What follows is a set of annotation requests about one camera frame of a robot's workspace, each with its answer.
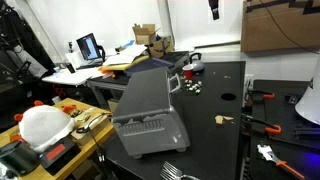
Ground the white power socket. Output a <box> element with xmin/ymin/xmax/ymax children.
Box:
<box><xmin>244</xmin><ymin>73</ymin><xmax>255</xmax><ymax>94</ymax></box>

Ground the black metal rail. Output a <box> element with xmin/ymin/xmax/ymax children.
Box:
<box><xmin>292</xmin><ymin>127</ymin><xmax>320</xmax><ymax>142</ymax></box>

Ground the small orange object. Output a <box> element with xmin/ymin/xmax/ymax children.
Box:
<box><xmin>97</xmin><ymin>66</ymin><xmax>117</xmax><ymax>80</ymax></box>

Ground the black hanging jacket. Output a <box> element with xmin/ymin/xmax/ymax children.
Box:
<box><xmin>0</xmin><ymin>3</ymin><xmax>56</xmax><ymax>79</ymax></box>

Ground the small black bracket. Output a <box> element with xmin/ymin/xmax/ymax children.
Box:
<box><xmin>287</xmin><ymin>94</ymin><xmax>302</xmax><ymax>105</ymax></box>

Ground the thin black hanging cable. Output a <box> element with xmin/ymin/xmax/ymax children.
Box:
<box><xmin>258</xmin><ymin>0</ymin><xmax>320</xmax><ymax>55</ymax></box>

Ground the silver clamp orange handle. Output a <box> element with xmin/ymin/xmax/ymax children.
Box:
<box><xmin>256</xmin><ymin>143</ymin><xmax>306</xmax><ymax>180</ymax></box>

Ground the white paper stack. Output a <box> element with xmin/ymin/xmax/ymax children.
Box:
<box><xmin>102</xmin><ymin>44</ymin><xmax>148</xmax><ymax>67</ymax></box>

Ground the large cardboard box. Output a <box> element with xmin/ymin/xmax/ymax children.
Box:
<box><xmin>240</xmin><ymin>0</ymin><xmax>320</xmax><ymax>54</ymax></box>

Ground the black phone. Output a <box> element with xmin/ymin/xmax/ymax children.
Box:
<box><xmin>65</xmin><ymin>62</ymin><xmax>77</xmax><ymax>75</ymax></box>

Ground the white box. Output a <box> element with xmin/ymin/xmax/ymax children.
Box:
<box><xmin>64</xmin><ymin>49</ymin><xmax>83</xmax><ymax>69</ymax></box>

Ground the white desk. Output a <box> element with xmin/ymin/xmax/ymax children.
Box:
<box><xmin>41</xmin><ymin>65</ymin><xmax>105</xmax><ymax>87</ymax></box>

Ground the silver fork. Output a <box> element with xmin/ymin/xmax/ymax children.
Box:
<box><xmin>159</xmin><ymin>160</ymin><xmax>202</xmax><ymax>180</ymax></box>

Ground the yellow foam pad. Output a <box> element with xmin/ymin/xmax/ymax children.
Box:
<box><xmin>99</xmin><ymin>54</ymin><xmax>150</xmax><ymax>72</ymax></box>

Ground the red plastic cup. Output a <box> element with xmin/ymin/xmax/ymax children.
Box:
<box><xmin>181</xmin><ymin>64</ymin><xmax>195</xmax><ymax>81</ymax></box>

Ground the gray toaster oven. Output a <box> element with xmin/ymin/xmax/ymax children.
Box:
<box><xmin>111</xmin><ymin>66</ymin><xmax>192</xmax><ymax>159</ymax></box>

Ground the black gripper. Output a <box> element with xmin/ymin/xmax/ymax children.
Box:
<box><xmin>207</xmin><ymin>0</ymin><xmax>221</xmax><ymax>21</ymax></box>

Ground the open cardboard box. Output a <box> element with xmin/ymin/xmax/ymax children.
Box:
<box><xmin>132</xmin><ymin>23</ymin><xmax>161</xmax><ymax>46</ymax></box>

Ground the aluminium frame table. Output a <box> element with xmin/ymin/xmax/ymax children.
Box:
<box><xmin>87</xmin><ymin>49</ymin><xmax>191</xmax><ymax>109</ymax></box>

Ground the gray kettle black handle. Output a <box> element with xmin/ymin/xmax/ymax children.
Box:
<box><xmin>188</xmin><ymin>52</ymin><xmax>206</xmax><ymax>73</ymax></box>

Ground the black scale red display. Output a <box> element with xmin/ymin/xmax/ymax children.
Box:
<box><xmin>35</xmin><ymin>135</ymin><xmax>83</xmax><ymax>176</ymax></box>

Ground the black clamp orange handle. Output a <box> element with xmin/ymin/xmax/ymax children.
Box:
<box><xmin>241</xmin><ymin>113</ymin><xmax>283</xmax><ymax>136</ymax></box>
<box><xmin>245</xmin><ymin>89</ymin><xmax>276</xmax><ymax>105</ymax></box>

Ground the black round container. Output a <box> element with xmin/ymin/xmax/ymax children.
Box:
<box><xmin>0</xmin><ymin>140</ymin><xmax>42</xmax><ymax>178</ymax></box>

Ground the yellow wooden table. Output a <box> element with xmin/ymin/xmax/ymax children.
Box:
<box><xmin>0</xmin><ymin>97</ymin><xmax>116</xmax><ymax>180</ymax></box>

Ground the open black laptop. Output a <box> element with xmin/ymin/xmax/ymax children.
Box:
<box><xmin>75</xmin><ymin>32</ymin><xmax>105</xmax><ymax>69</ymax></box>

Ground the blue plastic bin lid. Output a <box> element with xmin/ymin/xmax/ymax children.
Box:
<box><xmin>124</xmin><ymin>57</ymin><xmax>175</xmax><ymax>78</ymax></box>

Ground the small printed cardboard box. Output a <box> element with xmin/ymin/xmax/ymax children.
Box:
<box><xmin>148</xmin><ymin>35</ymin><xmax>175</xmax><ymax>59</ymax></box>

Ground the flat tan box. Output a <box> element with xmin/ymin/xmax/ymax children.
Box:
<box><xmin>69</xmin><ymin>111</ymin><xmax>114</xmax><ymax>147</ymax></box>

